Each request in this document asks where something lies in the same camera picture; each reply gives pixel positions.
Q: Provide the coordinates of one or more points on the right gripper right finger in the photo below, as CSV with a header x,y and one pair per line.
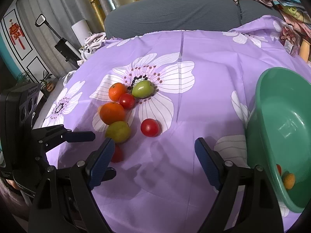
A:
x,y
259,210

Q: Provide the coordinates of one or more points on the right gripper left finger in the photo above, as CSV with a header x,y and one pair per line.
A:
x,y
50,211

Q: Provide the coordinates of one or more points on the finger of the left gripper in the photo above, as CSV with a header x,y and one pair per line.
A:
x,y
79,136

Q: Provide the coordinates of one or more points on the red tomato with stem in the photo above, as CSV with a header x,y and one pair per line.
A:
x,y
118,155

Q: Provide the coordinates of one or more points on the brown round fruit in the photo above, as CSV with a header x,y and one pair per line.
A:
x,y
289,181

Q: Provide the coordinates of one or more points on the dark red tomato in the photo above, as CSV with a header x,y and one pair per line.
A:
x,y
279,169

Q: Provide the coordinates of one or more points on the green plastic bowl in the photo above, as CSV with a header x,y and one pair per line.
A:
x,y
278,132

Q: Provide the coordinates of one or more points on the large green fruit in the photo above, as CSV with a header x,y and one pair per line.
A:
x,y
118,131

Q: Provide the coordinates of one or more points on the large orange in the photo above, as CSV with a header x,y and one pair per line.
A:
x,y
112,112

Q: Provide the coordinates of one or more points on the red tomato between oranges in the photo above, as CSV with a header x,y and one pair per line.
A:
x,y
127,101

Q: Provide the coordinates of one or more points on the small mandarin orange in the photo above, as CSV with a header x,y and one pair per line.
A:
x,y
116,90

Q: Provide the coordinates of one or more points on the potted plant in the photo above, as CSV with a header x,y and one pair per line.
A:
x,y
47,84

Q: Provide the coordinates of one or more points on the purple floral tablecloth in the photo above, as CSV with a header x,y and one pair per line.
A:
x,y
204,87

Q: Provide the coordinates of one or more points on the white braided cloth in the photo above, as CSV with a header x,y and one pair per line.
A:
x,y
92,44

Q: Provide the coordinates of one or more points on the white paper roll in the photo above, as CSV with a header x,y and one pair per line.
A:
x,y
81,31

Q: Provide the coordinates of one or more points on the red chinese knot decoration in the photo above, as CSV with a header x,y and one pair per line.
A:
x,y
16,33

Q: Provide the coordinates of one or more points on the grey sofa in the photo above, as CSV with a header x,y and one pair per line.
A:
x,y
245,11

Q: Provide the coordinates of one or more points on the yellow bottle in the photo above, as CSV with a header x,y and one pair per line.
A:
x,y
304,50

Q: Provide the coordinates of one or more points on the clear snack jar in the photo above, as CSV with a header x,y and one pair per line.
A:
x,y
290,39

